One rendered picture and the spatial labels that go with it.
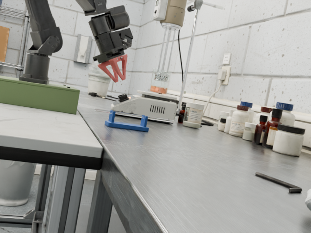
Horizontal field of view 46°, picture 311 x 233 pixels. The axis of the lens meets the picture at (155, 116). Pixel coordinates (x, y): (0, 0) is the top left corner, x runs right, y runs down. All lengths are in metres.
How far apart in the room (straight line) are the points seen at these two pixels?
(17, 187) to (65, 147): 2.27
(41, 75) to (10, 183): 1.80
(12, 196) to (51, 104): 1.92
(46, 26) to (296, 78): 0.81
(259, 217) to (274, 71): 1.08
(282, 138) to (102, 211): 0.47
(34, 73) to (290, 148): 0.70
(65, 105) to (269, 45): 0.84
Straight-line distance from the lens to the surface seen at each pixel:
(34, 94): 0.97
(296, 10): 1.42
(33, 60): 1.08
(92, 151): 0.57
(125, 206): 0.41
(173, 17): 1.63
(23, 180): 2.82
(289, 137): 0.97
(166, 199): 0.36
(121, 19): 1.21
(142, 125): 0.87
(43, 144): 0.56
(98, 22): 1.17
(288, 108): 1.11
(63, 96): 0.97
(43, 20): 1.08
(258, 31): 1.60
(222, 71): 1.73
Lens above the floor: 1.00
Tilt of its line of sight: 4 degrees down
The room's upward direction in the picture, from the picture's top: 10 degrees clockwise
